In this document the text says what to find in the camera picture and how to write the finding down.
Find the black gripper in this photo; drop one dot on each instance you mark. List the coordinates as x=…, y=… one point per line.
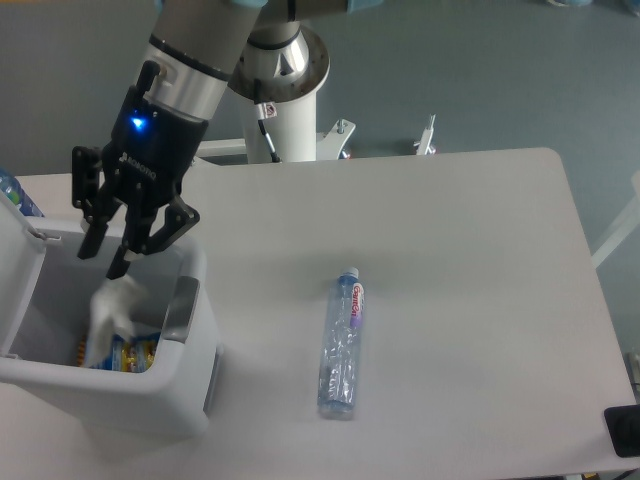
x=142, y=167

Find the white paper wrapper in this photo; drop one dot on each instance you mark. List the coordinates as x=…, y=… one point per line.
x=110, y=310

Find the crushed clear plastic bottle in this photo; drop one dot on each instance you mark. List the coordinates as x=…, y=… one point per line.
x=339, y=365

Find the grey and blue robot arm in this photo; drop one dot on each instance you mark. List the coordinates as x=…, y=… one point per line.
x=199, y=43

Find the white plastic trash can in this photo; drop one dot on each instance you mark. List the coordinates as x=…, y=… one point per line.
x=45, y=295

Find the blue bottle behind bin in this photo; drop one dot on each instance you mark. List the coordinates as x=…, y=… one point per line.
x=13, y=190

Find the blue yellow snack packet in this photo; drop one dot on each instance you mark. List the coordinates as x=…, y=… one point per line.
x=136, y=356

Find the black device at table edge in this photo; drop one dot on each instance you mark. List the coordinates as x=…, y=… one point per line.
x=623, y=426

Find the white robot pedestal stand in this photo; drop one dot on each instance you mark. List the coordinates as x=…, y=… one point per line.
x=275, y=83

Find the white frame leg at right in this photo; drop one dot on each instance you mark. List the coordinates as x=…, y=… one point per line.
x=625, y=223

